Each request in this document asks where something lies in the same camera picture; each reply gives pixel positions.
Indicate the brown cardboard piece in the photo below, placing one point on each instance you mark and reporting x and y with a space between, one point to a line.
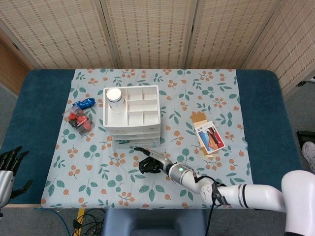
198 118

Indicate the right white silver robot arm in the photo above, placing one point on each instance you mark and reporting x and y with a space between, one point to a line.
258 194

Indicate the black plastic tray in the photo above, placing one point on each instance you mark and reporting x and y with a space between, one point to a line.
306 137

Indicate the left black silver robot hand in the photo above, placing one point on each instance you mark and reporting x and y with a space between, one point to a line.
6 184

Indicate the white sneaker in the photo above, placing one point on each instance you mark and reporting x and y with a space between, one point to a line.
309 155

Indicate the clear box of red parts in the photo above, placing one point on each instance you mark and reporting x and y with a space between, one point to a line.
78 120

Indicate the white plastic drawer organizer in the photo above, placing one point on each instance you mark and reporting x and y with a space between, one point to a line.
135 125

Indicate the green small box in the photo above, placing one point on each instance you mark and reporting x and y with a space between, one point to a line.
123 141

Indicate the floral leaf berry tablecloth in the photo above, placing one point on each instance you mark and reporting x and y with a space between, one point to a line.
123 182

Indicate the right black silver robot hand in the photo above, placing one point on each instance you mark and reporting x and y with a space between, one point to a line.
157 162

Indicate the woven beige folding screen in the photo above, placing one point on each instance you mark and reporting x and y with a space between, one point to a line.
152 32

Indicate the blue snack packet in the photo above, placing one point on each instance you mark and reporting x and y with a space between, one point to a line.
85 103

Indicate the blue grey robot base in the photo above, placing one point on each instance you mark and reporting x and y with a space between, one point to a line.
152 223

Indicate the white paper cup blue stripe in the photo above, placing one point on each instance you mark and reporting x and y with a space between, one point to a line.
115 100

